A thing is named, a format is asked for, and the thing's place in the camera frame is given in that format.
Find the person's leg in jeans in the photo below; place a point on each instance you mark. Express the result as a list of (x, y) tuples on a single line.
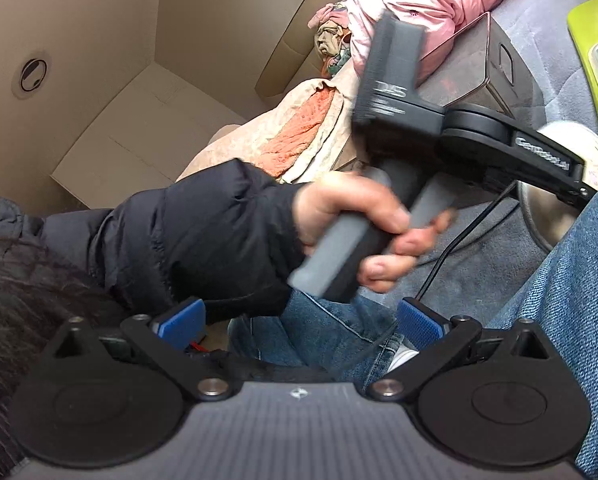
[(319, 330), (579, 285)]

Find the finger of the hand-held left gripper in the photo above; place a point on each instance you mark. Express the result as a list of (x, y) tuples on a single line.
[(579, 191)]

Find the dark transparent storage container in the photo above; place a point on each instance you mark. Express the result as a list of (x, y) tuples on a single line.
[(469, 70)]

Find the grey plush mat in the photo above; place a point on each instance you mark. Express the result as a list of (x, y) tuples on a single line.
[(544, 20)]

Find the crumpled colourful cloth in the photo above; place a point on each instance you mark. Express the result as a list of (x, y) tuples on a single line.
[(329, 40)]

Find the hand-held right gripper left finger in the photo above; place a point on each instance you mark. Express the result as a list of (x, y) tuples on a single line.
[(181, 324)]

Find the person's left hand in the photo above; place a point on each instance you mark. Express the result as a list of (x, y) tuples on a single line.
[(344, 195)]

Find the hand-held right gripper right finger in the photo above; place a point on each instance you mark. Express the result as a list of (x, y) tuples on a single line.
[(421, 324)]

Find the green container lid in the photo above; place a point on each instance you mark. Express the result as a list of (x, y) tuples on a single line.
[(586, 25)]

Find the orange and beige blanket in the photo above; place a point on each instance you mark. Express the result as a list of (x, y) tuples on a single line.
[(299, 130)]

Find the person's dark hair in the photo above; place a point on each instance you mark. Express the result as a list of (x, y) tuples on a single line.
[(24, 300)]

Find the cardboard box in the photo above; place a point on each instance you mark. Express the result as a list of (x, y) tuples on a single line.
[(129, 50)]

